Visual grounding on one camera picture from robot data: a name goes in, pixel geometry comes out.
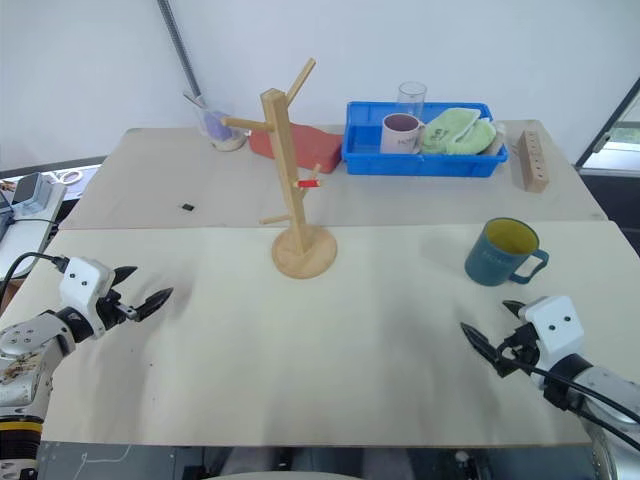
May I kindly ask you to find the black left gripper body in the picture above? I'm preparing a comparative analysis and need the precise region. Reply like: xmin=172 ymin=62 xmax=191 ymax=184
xmin=90 ymin=288 xmax=139 ymax=337

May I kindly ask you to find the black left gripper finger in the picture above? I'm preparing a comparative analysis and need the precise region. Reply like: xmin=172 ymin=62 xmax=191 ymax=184
xmin=132 ymin=286 xmax=175 ymax=322
xmin=112 ymin=265 xmax=139 ymax=291

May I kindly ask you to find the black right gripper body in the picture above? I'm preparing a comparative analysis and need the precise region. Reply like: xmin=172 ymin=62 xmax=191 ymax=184
xmin=492 ymin=322 xmax=545 ymax=380

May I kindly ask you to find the wooden mug tree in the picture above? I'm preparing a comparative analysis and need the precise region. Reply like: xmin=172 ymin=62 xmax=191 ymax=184
xmin=219 ymin=57 xmax=339 ymax=281

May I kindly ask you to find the clear plastic cup with filling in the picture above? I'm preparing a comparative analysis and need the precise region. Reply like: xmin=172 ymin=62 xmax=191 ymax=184
xmin=182 ymin=92 xmax=250 ymax=153

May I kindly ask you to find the dark blue mug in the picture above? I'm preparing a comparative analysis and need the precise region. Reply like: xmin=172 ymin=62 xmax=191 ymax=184
xmin=463 ymin=216 xmax=551 ymax=288

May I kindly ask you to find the grey box device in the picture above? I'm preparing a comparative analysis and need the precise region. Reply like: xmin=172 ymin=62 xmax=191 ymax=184
xmin=11 ymin=171 xmax=68 ymax=217

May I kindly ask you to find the wooden block with holes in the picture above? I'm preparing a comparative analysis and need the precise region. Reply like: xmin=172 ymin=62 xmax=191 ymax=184
xmin=510 ymin=129 xmax=551 ymax=194

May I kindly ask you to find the blue plastic bin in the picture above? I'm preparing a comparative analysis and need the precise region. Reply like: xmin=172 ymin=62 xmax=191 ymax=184
xmin=341 ymin=100 xmax=511 ymax=178

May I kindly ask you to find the green cloth mitt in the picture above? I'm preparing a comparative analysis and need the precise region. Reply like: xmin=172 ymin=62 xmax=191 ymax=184
xmin=419 ymin=107 xmax=498 ymax=157

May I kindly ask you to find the white mug with pink inside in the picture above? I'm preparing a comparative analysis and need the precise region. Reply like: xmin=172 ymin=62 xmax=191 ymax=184
xmin=379 ymin=112 xmax=427 ymax=156

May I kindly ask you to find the red sponge block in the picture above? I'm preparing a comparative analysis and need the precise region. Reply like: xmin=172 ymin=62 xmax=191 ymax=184
xmin=247 ymin=121 xmax=342 ymax=175

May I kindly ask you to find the clear glass tumbler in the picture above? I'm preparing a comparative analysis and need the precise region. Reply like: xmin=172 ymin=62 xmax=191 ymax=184
xmin=397 ymin=80 xmax=428 ymax=122

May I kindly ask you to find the grey threaded metal pole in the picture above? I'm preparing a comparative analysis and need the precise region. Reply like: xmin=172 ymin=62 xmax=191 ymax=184
xmin=156 ymin=0 xmax=207 ymax=109

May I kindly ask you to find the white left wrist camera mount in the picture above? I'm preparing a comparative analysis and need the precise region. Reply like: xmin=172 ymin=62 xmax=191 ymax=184
xmin=58 ymin=256 xmax=116 ymax=322

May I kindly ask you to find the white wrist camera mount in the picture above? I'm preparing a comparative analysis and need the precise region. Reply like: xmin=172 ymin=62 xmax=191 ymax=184
xmin=516 ymin=295 xmax=587 ymax=369
xmin=58 ymin=256 xmax=116 ymax=322

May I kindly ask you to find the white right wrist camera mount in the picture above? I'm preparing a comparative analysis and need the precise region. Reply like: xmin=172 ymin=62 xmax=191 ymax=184
xmin=516 ymin=295 xmax=587 ymax=369

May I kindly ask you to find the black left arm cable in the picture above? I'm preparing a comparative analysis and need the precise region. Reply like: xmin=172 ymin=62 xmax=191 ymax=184
xmin=0 ymin=252 xmax=70 ymax=306

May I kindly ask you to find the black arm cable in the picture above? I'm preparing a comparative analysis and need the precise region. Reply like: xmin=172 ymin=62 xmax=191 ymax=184
xmin=527 ymin=364 xmax=640 ymax=440
xmin=0 ymin=252 xmax=70 ymax=306

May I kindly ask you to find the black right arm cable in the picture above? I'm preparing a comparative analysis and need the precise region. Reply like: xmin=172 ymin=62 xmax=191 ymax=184
xmin=527 ymin=364 xmax=640 ymax=440

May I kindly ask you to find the white tape ring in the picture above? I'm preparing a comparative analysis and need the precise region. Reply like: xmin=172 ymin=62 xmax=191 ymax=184
xmin=48 ymin=168 xmax=84 ymax=187

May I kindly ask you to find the black window frame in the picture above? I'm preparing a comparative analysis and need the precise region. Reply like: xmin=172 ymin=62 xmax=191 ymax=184
xmin=571 ymin=74 xmax=640 ymax=176

